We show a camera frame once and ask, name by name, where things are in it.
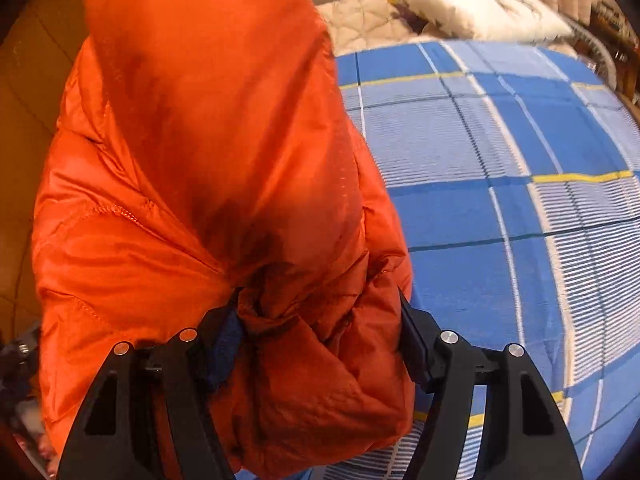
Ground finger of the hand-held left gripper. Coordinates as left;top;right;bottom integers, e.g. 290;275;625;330
0;321;42;401

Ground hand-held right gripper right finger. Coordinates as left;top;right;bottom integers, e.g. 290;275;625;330
397;292;583;480

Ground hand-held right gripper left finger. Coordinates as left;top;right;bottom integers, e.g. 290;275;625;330
56;305;246;480

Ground orange puffer jacket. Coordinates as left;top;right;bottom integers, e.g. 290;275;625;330
31;0;418;480

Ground blue plaid bed sheet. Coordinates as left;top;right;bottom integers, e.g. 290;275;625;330
234;40;640;480

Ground wooden wardrobe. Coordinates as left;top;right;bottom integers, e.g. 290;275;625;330
0;0;93;321

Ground beige quilt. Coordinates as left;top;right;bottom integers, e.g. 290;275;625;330
316;0;441;57

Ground white printed pillow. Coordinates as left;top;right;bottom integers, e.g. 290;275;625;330
392;0;576;43

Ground electric fan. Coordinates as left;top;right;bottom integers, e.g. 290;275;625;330
567;15;618;86

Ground dark wooden shelf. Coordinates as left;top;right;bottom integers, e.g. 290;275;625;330
589;0;640;111

